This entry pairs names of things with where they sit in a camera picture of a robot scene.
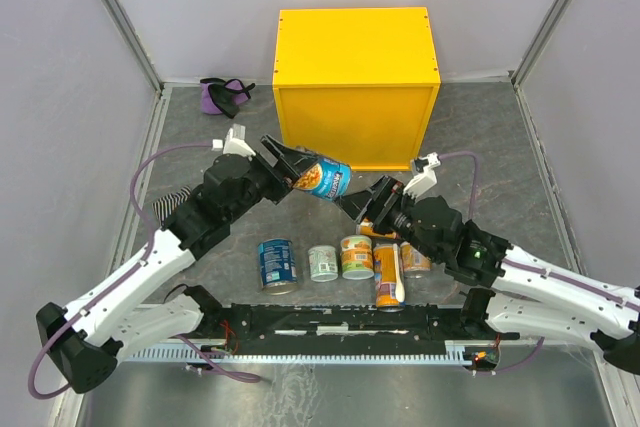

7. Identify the tall orange can with spoon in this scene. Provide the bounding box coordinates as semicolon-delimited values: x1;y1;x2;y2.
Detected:
356;219;398;240

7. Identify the blue soup can with noodles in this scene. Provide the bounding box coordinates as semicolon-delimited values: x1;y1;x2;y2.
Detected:
300;157;352;201

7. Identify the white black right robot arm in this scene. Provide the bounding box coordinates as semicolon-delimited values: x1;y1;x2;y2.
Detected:
335;176;639;374

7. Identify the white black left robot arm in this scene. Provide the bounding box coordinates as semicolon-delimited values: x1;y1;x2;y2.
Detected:
28;135;321;400

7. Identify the orange fruit label can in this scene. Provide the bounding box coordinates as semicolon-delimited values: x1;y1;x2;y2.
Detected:
340;235;374;280

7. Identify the orange can far right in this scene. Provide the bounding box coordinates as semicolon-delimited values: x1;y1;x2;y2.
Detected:
400;242;432;277

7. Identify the green label small can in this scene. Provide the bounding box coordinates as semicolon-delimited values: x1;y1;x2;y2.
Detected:
308;245;338;282

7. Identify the yellow wooden box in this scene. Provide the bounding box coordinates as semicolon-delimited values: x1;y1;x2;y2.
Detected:
272;7;441;171

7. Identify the purple black cloth pouch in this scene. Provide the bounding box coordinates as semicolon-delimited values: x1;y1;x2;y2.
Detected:
199;77;256;119

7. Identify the black white striped cloth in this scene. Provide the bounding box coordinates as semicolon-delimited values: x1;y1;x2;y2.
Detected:
152;186;192;225

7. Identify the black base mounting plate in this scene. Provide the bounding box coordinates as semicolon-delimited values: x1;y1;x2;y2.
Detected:
182;285;519;354

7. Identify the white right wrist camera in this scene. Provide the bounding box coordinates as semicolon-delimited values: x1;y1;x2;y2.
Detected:
403;152;441;200

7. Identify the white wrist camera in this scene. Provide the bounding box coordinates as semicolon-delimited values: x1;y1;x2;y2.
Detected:
211;124;256;158
403;152;441;200

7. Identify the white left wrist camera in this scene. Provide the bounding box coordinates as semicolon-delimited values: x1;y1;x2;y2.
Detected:
211;124;256;158

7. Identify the white slotted cable duct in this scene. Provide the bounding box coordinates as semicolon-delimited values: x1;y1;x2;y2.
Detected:
126;341;500;368

